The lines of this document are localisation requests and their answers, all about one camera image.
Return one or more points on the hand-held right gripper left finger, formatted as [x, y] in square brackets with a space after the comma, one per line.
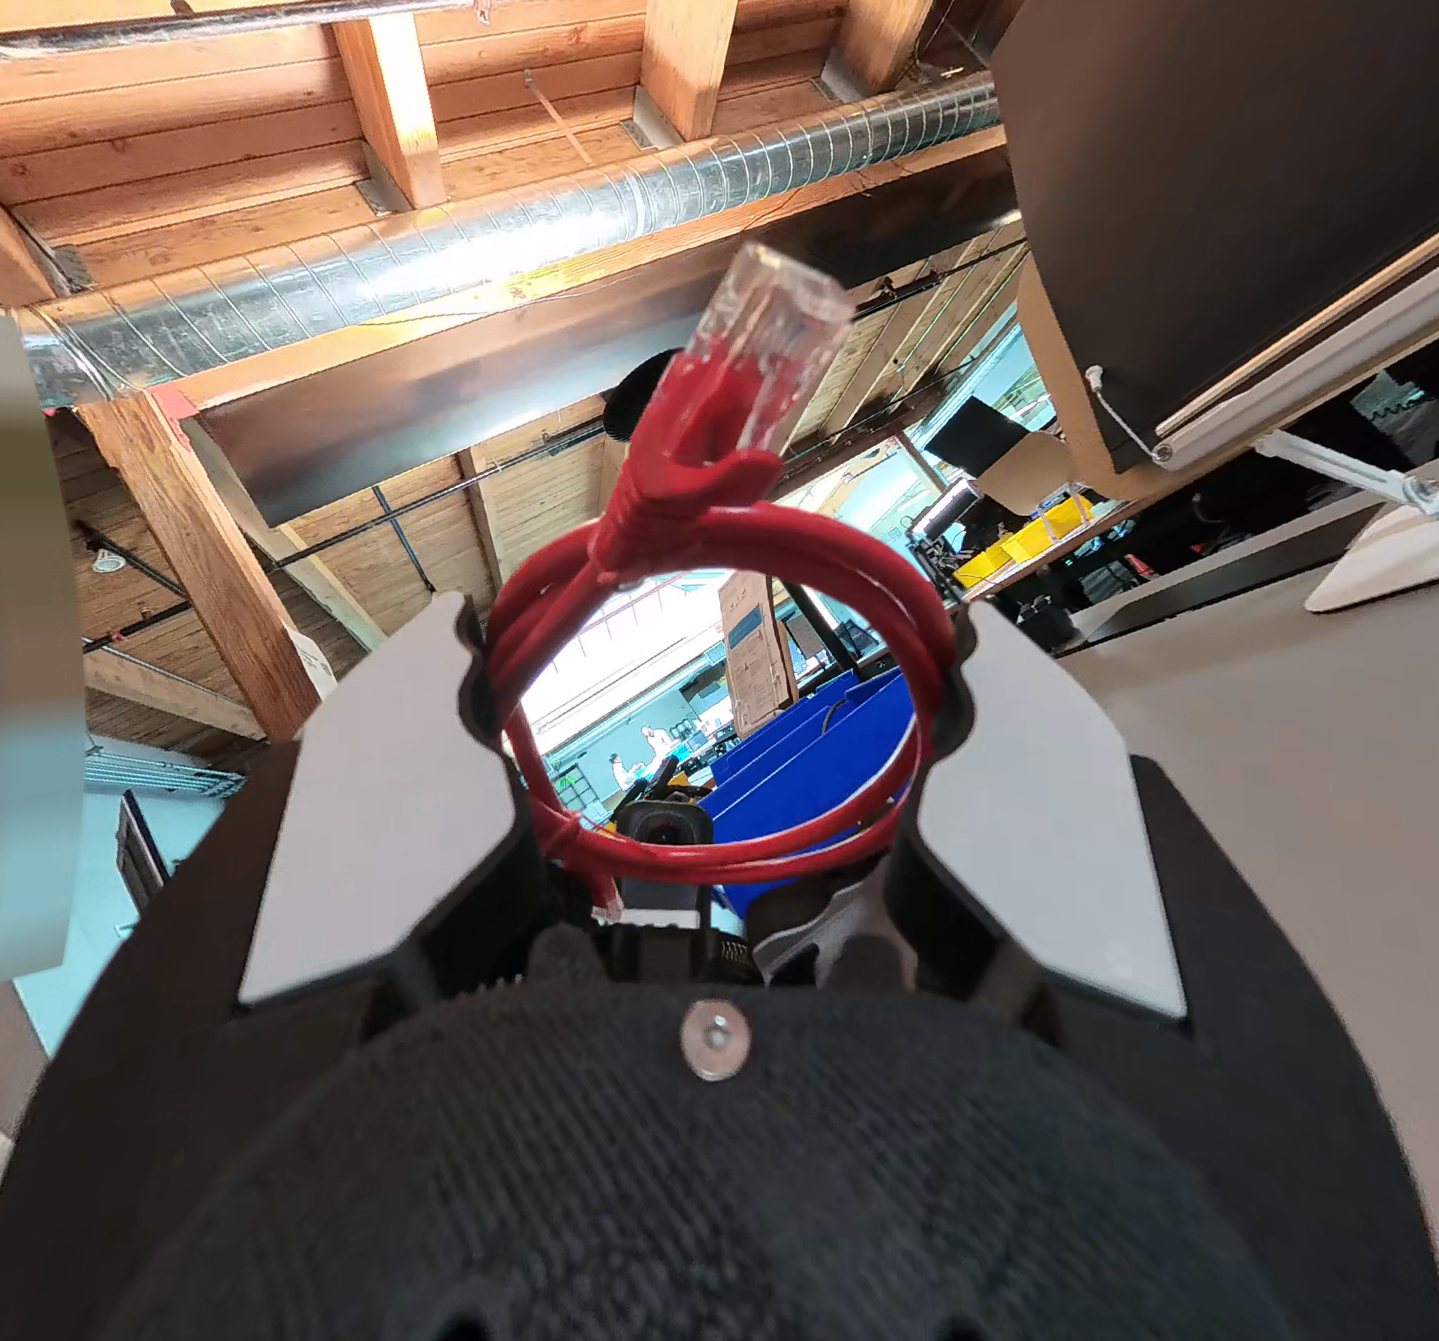
[371, 802]

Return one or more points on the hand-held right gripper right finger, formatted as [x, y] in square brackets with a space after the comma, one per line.
[1046, 824]

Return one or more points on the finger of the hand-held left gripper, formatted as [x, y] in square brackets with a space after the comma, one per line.
[809, 931]

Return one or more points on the blue plastic bin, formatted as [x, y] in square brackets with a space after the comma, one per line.
[832, 790]
[809, 717]

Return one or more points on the white paper label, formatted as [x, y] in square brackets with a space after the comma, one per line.
[312, 666]

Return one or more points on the brown cardboard sheet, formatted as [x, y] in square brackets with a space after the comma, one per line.
[754, 677]

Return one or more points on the yellow plastic bin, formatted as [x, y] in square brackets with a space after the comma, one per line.
[1052, 532]
[981, 568]

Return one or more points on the small ceiling spotlight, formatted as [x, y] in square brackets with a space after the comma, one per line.
[107, 561]

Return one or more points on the black round lamp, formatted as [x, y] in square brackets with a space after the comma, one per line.
[624, 408]

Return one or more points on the white monitor stand base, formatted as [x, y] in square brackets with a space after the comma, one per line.
[1382, 566]

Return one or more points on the black monitor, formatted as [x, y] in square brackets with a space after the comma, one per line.
[1214, 127]

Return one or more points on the silver ventilation duct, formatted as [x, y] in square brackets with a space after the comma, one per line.
[505, 240]

